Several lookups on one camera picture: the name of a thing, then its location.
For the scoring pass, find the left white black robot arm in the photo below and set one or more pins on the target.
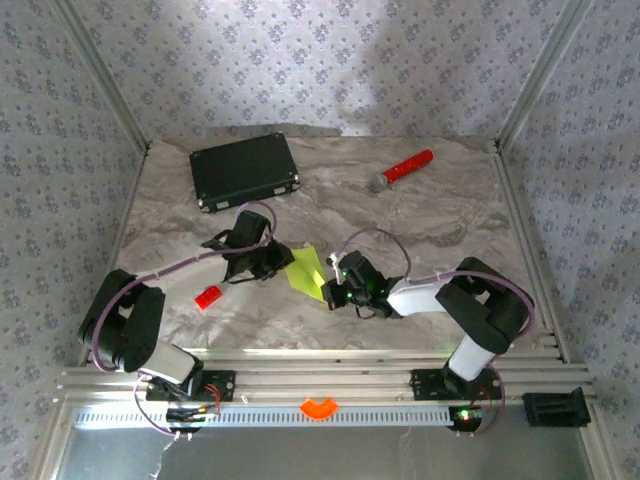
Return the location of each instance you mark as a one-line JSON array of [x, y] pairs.
[[125, 325]]

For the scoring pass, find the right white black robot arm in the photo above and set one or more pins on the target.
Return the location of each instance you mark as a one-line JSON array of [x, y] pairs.
[[480, 310]]

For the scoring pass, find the controller board with LED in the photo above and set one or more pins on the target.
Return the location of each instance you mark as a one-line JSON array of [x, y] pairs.
[[465, 416]]

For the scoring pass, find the red toy brick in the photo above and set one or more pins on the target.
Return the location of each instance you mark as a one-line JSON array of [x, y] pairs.
[[208, 297]]

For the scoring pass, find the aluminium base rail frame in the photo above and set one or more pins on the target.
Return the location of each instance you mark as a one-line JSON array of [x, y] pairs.
[[320, 380]]

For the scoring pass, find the yellow-green paper sheet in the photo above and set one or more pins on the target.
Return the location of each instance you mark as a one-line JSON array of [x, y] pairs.
[[302, 272]]

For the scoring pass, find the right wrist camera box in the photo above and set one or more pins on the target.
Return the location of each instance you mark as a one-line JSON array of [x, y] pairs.
[[334, 261]]

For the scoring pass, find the aluminium side rail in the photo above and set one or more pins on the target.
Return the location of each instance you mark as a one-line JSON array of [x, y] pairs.
[[131, 200], [517, 200]]

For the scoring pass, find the red toy microphone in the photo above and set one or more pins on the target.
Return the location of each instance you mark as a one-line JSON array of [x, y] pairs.
[[407, 165]]

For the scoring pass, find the black controller board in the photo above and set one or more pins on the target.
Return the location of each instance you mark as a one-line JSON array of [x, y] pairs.
[[190, 415]]

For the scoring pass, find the aluminium corner post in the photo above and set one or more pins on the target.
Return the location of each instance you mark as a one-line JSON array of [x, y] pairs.
[[541, 75], [104, 75]]

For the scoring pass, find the grey sheet metal panel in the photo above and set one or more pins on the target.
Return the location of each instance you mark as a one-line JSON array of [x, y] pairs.
[[325, 455]]

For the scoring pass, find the black plastic bracket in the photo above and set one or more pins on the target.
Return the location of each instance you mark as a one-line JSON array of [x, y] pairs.
[[555, 407]]

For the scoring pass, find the orange semicircle plastic piece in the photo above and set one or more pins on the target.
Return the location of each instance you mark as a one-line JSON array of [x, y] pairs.
[[318, 410]]

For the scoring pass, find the black hard case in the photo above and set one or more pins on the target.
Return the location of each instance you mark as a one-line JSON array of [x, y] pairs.
[[240, 170]]

